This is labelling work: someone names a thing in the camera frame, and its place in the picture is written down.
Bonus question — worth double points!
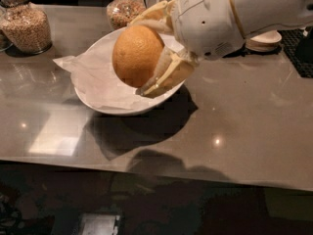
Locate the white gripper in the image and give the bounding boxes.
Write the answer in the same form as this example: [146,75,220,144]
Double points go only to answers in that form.
[129,0,245,98]

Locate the orange fruit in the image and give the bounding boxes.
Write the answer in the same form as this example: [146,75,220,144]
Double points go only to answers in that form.
[112,25,164,88]

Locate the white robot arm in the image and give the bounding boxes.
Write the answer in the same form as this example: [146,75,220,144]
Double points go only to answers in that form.
[131,0,313,98]

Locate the white tilted bowl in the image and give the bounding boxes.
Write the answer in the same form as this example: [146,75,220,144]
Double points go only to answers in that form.
[73,27,186,117]

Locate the glass cereal jar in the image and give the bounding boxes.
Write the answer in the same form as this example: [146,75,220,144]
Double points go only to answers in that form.
[107,0,146,30]

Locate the white paper liner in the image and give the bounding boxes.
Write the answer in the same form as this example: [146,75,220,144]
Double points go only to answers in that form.
[53,32,186,112]

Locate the short stack paper bowls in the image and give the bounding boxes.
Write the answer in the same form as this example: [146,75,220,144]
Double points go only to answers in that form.
[246,30,282,52]

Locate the large glass grain jar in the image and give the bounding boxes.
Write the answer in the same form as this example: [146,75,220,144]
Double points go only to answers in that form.
[0,0,52,55]

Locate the glass jar at left edge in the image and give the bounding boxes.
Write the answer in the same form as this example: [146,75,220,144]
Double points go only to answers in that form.
[0,8,12,52]

